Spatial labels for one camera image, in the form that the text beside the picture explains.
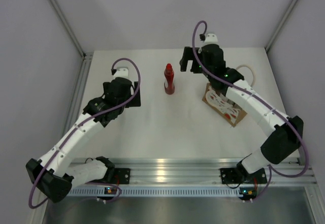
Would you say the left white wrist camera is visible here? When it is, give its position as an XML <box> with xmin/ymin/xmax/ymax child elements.
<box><xmin>111</xmin><ymin>67</ymin><xmax>129</xmax><ymax>79</ymax></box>

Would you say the red curvy bottle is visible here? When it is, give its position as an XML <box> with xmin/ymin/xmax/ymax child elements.
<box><xmin>164</xmin><ymin>63</ymin><xmax>175</xmax><ymax>95</ymax></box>

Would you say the left aluminium frame post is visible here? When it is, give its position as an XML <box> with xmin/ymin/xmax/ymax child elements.
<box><xmin>47</xmin><ymin>0</ymin><xmax>93</xmax><ymax>61</ymax></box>

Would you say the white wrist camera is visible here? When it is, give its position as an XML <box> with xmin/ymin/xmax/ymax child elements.
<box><xmin>111</xmin><ymin>67</ymin><xmax>129</xmax><ymax>79</ymax></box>
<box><xmin>200</xmin><ymin>33</ymin><xmax>218</xmax><ymax>46</ymax></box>

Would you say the aluminium mounting rail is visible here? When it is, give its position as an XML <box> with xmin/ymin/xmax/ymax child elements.
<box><xmin>109</xmin><ymin>157</ymin><xmax>317</xmax><ymax>187</ymax></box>

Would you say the purple cable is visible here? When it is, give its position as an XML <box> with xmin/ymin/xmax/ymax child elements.
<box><xmin>191</xmin><ymin>20</ymin><xmax>310</xmax><ymax>199</ymax></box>
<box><xmin>28</xmin><ymin>57</ymin><xmax>142</xmax><ymax>209</ymax></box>

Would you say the slotted cable duct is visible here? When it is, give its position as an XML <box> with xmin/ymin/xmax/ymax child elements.
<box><xmin>68</xmin><ymin>186</ymin><xmax>246</xmax><ymax>197</ymax></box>

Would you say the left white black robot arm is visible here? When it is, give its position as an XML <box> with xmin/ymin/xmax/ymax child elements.
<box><xmin>26</xmin><ymin>77</ymin><xmax>141</xmax><ymax>203</ymax></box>

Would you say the right aluminium frame post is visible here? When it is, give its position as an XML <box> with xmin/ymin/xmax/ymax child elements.
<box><xmin>264</xmin><ymin>0</ymin><xmax>300</xmax><ymax>53</ymax></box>

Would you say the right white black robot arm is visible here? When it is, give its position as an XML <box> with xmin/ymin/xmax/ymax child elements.
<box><xmin>180</xmin><ymin>44</ymin><xmax>304</xmax><ymax>182</ymax></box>

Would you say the aluminium frame post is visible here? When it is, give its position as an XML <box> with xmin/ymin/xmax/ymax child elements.
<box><xmin>264</xmin><ymin>0</ymin><xmax>300</xmax><ymax>53</ymax></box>
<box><xmin>47</xmin><ymin>0</ymin><xmax>93</xmax><ymax>61</ymax></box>

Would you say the jute watermelon canvas bag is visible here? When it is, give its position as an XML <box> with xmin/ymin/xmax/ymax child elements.
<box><xmin>202</xmin><ymin>65</ymin><xmax>256</xmax><ymax>128</ymax></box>

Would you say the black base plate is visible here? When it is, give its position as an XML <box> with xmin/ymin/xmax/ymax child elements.
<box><xmin>220</xmin><ymin>168</ymin><xmax>268</xmax><ymax>185</ymax></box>
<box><xmin>110</xmin><ymin>168</ymin><xmax>131</xmax><ymax>185</ymax></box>

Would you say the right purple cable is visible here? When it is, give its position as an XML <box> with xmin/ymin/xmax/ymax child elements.
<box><xmin>191</xmin><ymin>20</ymin><xmax>310</xmax><ymax>199</ymax></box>

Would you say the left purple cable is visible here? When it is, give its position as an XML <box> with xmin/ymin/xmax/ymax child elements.
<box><xmin>28</xmin><ymin>57</ymin><xmax>142</xmax><ymax>209</ymax></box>

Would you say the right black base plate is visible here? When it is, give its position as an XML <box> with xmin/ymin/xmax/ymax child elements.
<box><xmin>220</xmin><ymin>168</ymin><xmax>268</xmax><ymax>185</ymax></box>

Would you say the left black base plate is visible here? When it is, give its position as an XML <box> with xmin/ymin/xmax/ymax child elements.
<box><xmin>110</xmin><ymin>168</ymin><xmax>131</xmax><ymax>185</ymax></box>

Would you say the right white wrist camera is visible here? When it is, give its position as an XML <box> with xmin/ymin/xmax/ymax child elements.
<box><xmin>200</xmin><ymin>33</ymin><xmax>218</xmax><ymax>46</ymax></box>

